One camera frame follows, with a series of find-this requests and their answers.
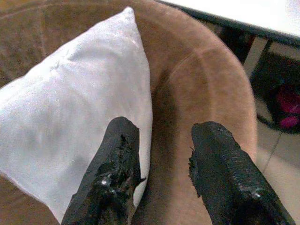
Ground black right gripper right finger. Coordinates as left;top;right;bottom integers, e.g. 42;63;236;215
188;121;296;225

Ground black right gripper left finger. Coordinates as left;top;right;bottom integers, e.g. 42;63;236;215
60;116;147;225

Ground white square pillow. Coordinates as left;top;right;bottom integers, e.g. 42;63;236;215
0;6;153;222

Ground brown suede sofa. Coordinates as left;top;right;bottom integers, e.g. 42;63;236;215
0;0;258;225

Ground black basket with pink items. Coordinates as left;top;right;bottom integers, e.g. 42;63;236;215
249;50;300;135

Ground white table with black frame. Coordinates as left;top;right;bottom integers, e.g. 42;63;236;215
156;0;300;78

